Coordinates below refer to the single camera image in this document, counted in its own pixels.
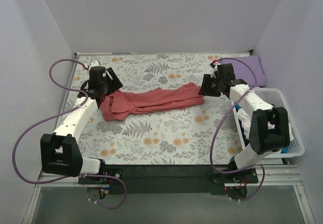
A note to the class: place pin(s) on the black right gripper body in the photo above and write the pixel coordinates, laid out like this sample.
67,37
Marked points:
209,86

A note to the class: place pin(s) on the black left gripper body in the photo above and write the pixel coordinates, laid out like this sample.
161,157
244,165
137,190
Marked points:
111,83

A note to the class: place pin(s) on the red t shirt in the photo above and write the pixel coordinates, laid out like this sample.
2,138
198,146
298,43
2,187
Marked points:
119,105

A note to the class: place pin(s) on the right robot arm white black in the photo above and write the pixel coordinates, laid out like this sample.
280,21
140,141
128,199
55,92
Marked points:
243,96

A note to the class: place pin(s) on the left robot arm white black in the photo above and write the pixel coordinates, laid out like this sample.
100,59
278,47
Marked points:
60,154

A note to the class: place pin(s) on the folded purple t shirt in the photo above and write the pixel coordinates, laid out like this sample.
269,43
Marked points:
247,69

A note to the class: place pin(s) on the white t shirt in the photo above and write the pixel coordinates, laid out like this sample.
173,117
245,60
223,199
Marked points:
245,122

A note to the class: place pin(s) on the floral patterned table mat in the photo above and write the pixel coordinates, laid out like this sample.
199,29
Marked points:
197,135

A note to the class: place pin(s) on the blue t shirt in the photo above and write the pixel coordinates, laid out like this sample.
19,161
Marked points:
285,150

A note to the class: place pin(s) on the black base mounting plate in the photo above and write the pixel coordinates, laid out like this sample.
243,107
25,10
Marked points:
160,179

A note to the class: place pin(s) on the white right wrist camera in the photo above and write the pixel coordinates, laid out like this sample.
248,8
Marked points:
214,65

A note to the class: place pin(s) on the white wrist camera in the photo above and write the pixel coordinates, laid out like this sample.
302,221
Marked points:
94,63
214,65

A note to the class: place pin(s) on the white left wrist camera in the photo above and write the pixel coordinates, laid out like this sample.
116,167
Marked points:
94,63

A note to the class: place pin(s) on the aluminium frame rail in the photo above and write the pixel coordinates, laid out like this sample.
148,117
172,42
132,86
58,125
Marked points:
278,197

